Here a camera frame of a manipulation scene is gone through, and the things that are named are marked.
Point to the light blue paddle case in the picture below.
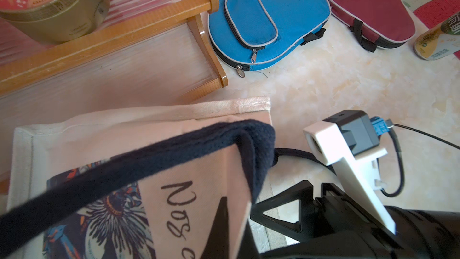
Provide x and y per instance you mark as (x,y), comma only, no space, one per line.
(253,35)

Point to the white canvas tote bag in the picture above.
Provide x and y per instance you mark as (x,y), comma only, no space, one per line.
(140,183)

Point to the maroon paddle case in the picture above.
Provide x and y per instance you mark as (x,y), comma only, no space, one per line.
(375,23)

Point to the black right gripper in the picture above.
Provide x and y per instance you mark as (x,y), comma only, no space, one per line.
(334,226)

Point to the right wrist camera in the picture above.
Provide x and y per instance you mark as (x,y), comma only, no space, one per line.
(348,142)

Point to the small green labelled bottle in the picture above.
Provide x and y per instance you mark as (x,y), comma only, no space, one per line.
(440,41)

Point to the wooden two-tier shelf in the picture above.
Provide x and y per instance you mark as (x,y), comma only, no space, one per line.
(153,50)

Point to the round gold red tin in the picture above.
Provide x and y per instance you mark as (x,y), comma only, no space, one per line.
(55,21)

